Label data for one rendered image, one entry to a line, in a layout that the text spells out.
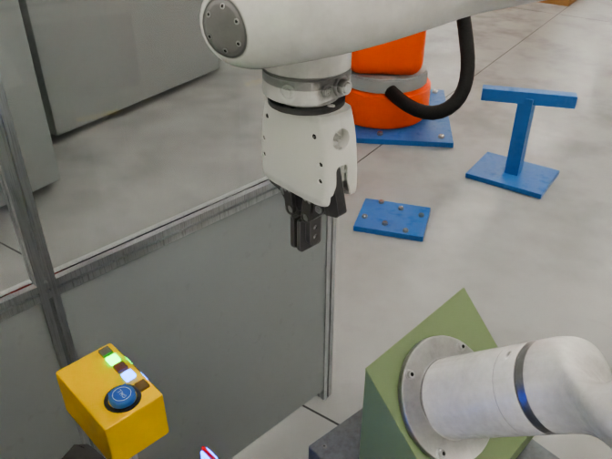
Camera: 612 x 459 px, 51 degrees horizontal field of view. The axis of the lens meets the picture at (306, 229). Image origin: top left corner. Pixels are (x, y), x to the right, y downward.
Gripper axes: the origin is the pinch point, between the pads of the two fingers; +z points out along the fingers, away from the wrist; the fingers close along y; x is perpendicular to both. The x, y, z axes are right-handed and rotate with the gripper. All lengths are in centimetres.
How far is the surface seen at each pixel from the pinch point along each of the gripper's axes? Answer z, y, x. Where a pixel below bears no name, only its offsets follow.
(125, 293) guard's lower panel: 56, 70, -9
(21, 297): 44, 70, 13
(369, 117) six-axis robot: 131, 214, -263
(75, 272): 44, 70, 1
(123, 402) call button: 35.0, 23.2, 15.2
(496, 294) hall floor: 143, 60, -176
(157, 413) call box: 39.1, 21.4, 11.1
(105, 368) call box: 36, 32, 13
